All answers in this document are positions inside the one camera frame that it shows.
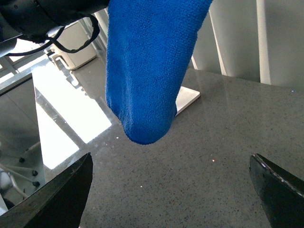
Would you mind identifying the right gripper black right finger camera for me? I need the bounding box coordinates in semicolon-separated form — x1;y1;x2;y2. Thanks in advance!
249;153;304;228

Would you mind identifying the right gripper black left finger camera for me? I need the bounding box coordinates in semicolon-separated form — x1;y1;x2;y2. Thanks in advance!
0;153;93;228

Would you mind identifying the blue microfiber cloth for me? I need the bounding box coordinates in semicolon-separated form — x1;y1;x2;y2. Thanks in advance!
105;0;211;145

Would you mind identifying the office chair base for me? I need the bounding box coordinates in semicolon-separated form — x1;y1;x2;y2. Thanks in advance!
0;141;41;200

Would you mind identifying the white towel rack with tray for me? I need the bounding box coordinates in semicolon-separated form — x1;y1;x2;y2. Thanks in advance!
175;86;200;115

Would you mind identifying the white appliance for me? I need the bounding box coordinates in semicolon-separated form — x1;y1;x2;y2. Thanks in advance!
50;22;97;70

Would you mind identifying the black cable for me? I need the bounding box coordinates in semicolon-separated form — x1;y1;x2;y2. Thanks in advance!
6;13;100;57

